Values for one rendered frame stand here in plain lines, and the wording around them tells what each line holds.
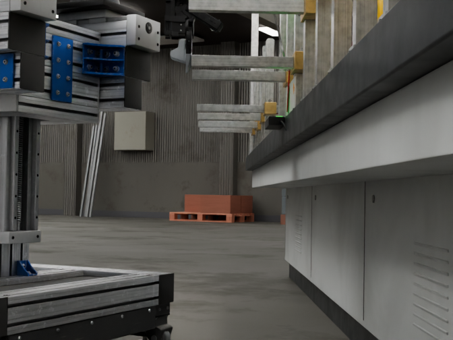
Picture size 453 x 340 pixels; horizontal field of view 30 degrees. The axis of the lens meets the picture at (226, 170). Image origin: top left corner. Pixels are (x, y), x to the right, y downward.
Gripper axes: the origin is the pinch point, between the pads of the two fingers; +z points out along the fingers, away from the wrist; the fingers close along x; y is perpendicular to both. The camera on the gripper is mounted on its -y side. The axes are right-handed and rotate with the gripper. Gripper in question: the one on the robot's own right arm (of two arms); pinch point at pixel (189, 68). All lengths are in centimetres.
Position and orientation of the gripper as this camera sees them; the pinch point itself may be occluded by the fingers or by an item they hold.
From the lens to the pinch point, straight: 237.1
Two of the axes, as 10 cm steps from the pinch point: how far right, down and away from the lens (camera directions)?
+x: 0.2, -0.3, -10.0
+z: -0.3, 10.0, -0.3
